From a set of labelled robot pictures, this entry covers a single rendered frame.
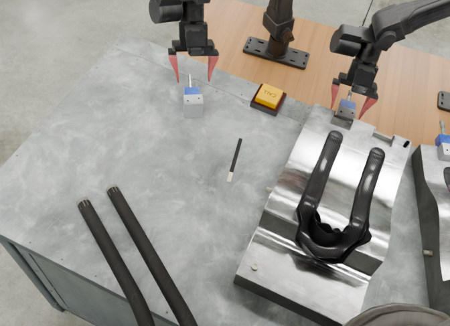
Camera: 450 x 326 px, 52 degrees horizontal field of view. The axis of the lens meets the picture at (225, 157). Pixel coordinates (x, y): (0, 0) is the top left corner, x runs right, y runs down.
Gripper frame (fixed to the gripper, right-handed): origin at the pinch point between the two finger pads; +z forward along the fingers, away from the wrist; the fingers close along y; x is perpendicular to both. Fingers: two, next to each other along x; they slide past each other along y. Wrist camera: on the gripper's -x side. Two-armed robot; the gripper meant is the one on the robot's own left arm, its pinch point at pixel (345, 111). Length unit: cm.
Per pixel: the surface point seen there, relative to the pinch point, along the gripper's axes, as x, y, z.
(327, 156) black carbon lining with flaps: -18.5, -1.9, 6.5
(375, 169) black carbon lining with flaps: -18.0, 9.7, 6.0
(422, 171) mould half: -10.7, 22.0, 5.5
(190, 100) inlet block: -12.5, -39.8, 6.1
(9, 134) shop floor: 44, -134, 73
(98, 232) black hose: -49, -44, 27
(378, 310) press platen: -102, -5, -22
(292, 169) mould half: -25.7, -9.1, 9.3
